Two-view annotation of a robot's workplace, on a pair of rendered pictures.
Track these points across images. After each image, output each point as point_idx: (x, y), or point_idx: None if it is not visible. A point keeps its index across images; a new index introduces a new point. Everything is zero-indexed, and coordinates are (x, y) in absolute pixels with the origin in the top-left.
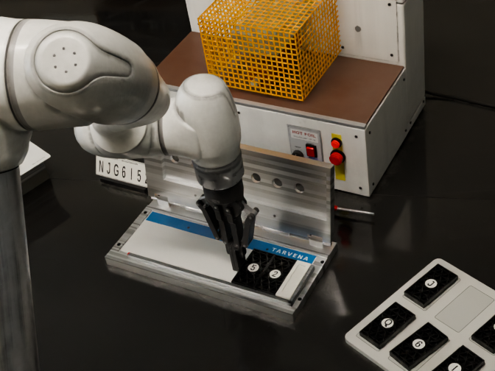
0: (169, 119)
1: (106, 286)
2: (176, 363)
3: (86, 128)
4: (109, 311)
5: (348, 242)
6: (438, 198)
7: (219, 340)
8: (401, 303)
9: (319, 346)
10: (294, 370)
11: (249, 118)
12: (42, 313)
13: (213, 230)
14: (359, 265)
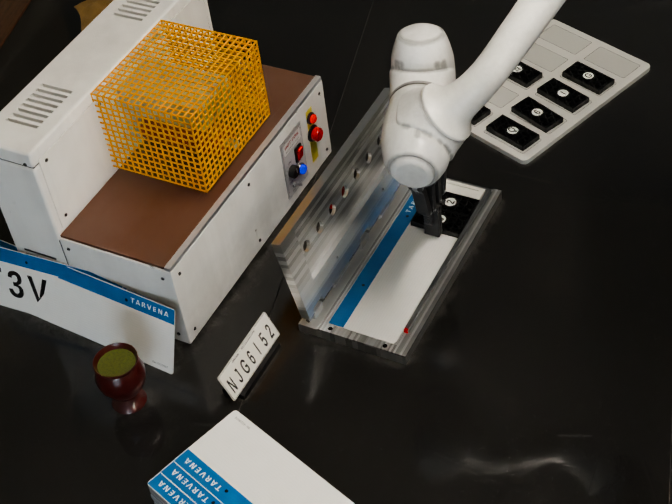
0: (440, 80)
1: (443, 359)
2: (557, 280)
3: (439, 145)
4: (483, 349)
5: None
6: (339, 109)
7: (526, 251)
8: (484, 126)
9: (532, 180)
10: (562, 195)
11: (255, 180)
12: (486, 415)
13: (429, 206)
14: None
